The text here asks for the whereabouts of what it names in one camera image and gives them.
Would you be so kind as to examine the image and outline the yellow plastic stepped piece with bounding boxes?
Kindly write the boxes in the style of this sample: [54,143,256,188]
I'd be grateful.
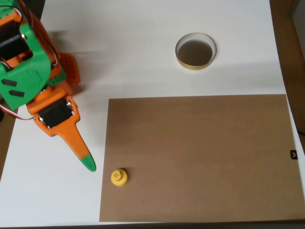
[110,167,130,188]

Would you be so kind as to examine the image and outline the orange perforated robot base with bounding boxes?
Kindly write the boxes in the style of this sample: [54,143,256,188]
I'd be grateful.
[58,52,82,85]

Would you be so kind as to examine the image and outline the shallow round gold-rimmed dish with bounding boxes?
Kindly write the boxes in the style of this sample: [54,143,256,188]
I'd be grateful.
[175,32,217,71]

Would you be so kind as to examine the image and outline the brown rectangular board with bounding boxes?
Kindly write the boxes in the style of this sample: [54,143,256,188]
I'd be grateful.
[99,94,305,223]

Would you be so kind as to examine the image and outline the white red servo cable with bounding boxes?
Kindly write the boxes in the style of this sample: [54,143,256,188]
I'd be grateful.
[0,104,35,121]

